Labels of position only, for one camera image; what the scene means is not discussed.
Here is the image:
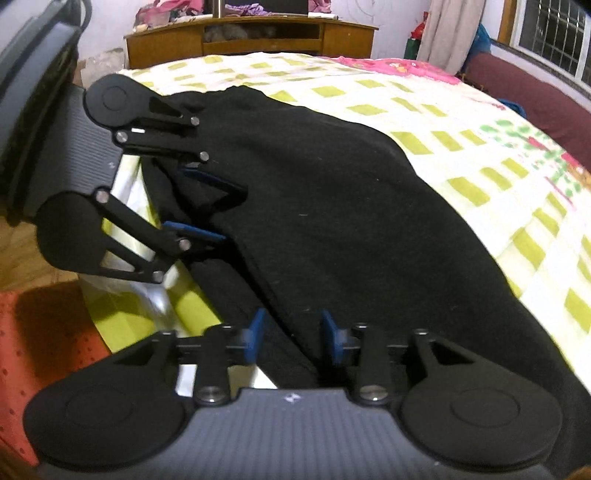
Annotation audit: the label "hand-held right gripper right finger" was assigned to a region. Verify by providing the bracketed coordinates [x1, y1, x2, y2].
[322, 310, 469, 408]

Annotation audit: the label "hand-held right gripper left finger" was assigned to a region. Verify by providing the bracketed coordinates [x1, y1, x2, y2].
[121, 308, 269, 408]

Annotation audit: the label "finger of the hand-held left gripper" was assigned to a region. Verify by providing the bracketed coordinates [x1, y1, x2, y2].
[95, 191, 228, 284]
[115, 92, 245, 204]

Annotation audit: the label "black pants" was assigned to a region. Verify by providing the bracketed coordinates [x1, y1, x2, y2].
[141, 85, 591, 472]

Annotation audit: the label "wooden desk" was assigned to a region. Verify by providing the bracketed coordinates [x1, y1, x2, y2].
[124, 15, 380, 71]

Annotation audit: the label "pink patterned cloth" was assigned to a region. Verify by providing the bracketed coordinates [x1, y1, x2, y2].
[135, 0, 214, 29]

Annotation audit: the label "purple cloth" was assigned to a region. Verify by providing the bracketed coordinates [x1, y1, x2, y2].
[225, 2, 279, 17]

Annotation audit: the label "orange dotted stool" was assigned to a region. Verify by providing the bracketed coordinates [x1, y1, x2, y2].
[0, 279, 114, 467]

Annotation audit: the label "black monitor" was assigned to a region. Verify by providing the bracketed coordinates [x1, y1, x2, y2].
[205, 0, 310, 17]

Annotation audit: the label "red and green bag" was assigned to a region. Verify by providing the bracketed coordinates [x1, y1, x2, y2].
[404, 13, 431, 62]

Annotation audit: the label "pink floral cartoon quilt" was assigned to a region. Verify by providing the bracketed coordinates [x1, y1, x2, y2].
[335, 55, 591, 217]

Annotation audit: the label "beige curtain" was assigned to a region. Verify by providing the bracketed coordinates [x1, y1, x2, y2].
[417, 0, 486, 75]

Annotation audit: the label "blue hanging cloth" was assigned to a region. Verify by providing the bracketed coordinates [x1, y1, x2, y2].
[475, 23, 494, 66]

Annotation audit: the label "maroon sofa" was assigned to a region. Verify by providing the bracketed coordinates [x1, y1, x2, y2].
[463, 51, 591, 158]

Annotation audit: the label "barred window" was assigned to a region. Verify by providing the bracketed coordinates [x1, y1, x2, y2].
[512, 0, 591, 89]

